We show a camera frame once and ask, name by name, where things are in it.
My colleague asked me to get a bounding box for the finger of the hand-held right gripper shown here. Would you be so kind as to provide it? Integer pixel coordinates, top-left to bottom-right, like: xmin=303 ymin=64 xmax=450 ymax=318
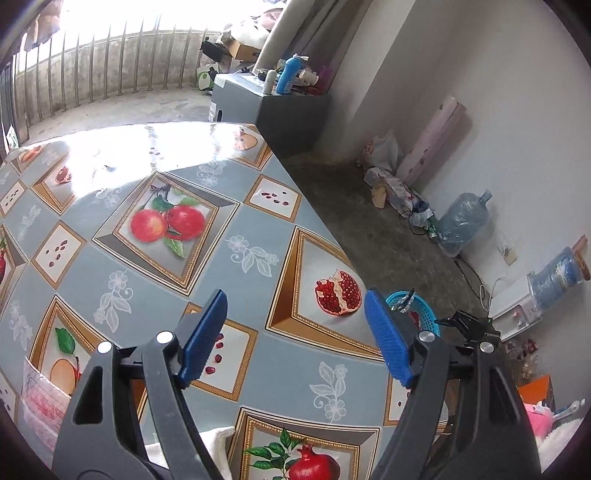
xmin=436 ymin=309 xmax=502 ymax=348

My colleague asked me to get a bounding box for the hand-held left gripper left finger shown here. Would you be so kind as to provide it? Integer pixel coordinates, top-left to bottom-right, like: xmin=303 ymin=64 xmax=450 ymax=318
xmin=52 ymin=289 xmax=230 ymax=480

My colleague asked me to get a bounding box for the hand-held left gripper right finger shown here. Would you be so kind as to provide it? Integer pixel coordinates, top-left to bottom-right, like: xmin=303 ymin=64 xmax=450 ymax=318
xmin=364 ymin=289 xmax=542 ymax=480

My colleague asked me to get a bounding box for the blue plastic basket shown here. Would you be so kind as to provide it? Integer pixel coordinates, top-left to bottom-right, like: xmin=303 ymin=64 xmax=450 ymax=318
xmin=385 ymin=289 xmax=440 ymax=334

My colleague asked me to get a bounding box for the white water dispenser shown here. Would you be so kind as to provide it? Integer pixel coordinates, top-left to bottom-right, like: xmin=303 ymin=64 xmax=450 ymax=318
xmin=488 ymin=274 xmax=544 ymax=343

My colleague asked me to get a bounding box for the fruit print tablecloth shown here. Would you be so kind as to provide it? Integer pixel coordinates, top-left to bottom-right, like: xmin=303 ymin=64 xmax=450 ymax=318
xmin=0 ymin=121 xmax=417 ymax=480

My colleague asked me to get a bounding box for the orange box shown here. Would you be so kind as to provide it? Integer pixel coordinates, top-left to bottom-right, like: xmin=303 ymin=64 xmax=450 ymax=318
xmin=516 ymin=374 xmax=556 ymax=412

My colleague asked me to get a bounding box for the clear water jug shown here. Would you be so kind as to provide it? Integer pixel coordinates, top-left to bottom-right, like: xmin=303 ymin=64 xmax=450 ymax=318
xmin=436 ymin=189 xmax=493 ymax=257

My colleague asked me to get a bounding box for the white crumpled tissue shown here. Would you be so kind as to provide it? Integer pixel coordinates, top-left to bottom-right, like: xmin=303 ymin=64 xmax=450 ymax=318
xmin=145 ymin=426 xmax=237 ymax=480

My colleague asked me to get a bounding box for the pink plastic item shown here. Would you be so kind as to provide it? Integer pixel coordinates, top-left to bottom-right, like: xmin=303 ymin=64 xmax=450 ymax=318
xmin=523 ymin=401 xmax=556 ymax=438

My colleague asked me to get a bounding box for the white fluffy clothing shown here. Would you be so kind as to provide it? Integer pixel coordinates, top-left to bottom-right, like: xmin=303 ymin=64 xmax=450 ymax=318
xmin=534 ymin=405 xmax=585 ymax=472

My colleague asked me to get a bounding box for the clear printed plastic bag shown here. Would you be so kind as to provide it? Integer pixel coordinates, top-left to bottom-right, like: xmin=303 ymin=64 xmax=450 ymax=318
xmin=20 ymin=357 xmax=75 ymax=454

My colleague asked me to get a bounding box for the white plastic bag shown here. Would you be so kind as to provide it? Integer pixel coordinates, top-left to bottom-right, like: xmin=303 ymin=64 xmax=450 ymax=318
xmin=359 ymin=131 xmax=400 ymax=170

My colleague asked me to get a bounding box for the pink flowered roll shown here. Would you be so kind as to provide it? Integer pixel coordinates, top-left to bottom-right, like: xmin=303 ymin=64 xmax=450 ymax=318
xmin=399 ymin=94 xmax=474 ymax=186

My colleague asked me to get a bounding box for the grey cabinet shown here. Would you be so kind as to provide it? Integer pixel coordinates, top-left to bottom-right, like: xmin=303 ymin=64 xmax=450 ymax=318
xmin=209 ymin=71 xmax=334 ymax=158

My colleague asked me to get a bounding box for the blue bottle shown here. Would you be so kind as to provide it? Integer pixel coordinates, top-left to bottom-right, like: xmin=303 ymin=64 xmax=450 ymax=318
xmin=276 ymin=54 xmax=302 ymax=96

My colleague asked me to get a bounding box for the black bag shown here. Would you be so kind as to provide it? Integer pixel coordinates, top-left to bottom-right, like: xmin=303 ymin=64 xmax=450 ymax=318
xmin=200 ymin=40 xmax=232 ymax=66

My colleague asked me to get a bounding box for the metal balcony railing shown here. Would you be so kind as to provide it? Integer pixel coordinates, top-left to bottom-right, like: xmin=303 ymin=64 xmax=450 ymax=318
xmin=0 ymin=19 xmax=219 ymax=136

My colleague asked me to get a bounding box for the cardboard box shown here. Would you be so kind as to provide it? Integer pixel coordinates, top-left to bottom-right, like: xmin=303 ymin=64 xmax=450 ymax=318
xmin=225 ymin=37 xmax=265 ymax=62

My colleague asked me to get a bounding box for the grey curtain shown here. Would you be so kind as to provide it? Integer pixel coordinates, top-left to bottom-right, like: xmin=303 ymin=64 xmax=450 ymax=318
xmin=251 ymin=0 xmax=325 ymax=75

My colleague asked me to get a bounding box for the black cable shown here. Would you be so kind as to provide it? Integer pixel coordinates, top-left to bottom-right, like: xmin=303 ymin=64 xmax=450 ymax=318
xmin=454 ymin=257 xmax=491 ymax=311

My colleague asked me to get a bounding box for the wall socket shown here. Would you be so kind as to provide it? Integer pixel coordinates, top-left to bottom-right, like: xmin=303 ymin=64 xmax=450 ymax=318
xmin=498 ymin=234 xmax=519 ymax=267

